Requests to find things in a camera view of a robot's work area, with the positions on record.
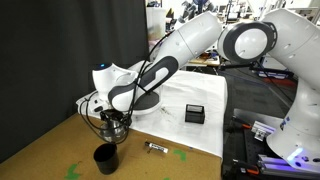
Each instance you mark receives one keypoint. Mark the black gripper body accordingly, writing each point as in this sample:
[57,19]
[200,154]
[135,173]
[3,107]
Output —
[110,115]

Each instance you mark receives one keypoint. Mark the small silver pot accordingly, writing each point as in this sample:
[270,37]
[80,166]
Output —
[113,132]

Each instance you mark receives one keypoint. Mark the black cup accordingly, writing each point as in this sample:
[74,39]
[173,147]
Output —
[106,158]

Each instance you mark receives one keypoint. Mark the black white marker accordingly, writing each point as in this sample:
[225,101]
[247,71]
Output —
[151,146]

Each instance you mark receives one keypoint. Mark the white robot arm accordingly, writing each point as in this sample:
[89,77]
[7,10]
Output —
[286,36]

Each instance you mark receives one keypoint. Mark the green tape mark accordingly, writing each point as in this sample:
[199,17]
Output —
[181,154]
[71,174]

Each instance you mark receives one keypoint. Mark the white cloth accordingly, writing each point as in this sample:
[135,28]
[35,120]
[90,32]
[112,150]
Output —
[168,120]

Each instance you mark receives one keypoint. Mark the black mesh box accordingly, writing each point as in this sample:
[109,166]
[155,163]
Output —
[194,114]

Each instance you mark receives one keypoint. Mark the black curtain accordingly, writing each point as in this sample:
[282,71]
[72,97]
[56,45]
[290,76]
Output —
[48,49]

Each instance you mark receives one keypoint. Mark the orange handled clamp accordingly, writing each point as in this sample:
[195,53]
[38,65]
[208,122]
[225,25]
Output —
[237,123]

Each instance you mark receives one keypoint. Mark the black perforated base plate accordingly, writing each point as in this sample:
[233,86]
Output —
[241,152]

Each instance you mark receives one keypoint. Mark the silver angle bracket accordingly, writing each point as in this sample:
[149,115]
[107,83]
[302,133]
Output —
[261,130]

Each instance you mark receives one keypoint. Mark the aluminium rail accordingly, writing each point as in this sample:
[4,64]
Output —
[277,165]

